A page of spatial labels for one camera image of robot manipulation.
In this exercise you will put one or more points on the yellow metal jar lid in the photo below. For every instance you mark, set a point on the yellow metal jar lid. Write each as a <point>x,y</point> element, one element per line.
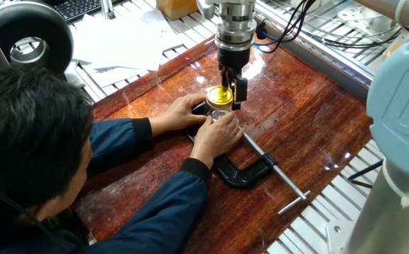
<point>219,96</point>

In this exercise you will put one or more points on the person's right hand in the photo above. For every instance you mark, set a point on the person's right hand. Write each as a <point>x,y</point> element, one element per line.
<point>215,137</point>

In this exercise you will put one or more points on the white round stand base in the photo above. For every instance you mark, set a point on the white round stand base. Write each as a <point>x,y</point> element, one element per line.
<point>349,14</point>

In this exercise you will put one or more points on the clear glass jar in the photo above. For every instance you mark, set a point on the clear glass jar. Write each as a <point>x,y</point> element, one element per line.
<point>218,113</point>

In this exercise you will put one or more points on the white paper sheets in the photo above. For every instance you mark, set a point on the white paper sheets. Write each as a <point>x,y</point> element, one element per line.
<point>120,42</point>

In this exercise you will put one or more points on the small cardboard box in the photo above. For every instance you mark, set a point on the small cardboard box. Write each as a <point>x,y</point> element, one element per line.
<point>176,8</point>

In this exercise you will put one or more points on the black iron C-clamp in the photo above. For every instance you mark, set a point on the black iron C-clamp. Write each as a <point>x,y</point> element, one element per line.
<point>239,174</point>

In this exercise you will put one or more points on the person's left hand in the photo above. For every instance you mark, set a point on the person's left hand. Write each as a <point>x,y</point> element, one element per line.
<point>180,114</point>

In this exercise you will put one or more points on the right forearm blue sleeve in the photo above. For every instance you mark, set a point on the right forearm blue sleeve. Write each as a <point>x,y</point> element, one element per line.
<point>162,211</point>

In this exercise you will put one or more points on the black keyboard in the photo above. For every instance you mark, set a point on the black keyboard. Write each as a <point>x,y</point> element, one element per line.
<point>81,8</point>

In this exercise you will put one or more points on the silver robot mounting plate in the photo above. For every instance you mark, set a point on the silver robot mounting plate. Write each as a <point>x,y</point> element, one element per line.
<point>338,236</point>

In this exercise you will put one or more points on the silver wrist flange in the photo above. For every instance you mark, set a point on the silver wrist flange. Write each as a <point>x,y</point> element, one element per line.
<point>235,31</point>

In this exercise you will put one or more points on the black round fan device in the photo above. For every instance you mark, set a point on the black round fan device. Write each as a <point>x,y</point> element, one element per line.
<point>58,35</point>

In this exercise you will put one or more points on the silver metal stand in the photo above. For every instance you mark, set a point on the silver metal stand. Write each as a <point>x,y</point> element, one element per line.
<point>107,8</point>

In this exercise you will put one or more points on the dark haired person's head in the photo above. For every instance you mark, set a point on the dark haired person's head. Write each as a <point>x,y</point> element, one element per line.
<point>24,134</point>

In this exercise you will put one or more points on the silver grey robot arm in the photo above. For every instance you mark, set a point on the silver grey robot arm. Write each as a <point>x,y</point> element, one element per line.
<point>402,106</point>

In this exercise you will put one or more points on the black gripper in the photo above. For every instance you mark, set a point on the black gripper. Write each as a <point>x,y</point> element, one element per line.
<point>233,58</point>

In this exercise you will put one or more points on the left forearm blue sleeve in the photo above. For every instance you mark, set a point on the left forearm blue sleeve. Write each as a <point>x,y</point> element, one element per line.
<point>116,141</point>

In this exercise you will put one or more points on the white wrist housing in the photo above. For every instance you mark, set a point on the white wrist housing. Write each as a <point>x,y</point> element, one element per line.
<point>206,8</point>

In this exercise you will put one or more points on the blue jacket torso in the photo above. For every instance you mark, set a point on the blue jacket torso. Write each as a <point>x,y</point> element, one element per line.
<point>0,243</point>

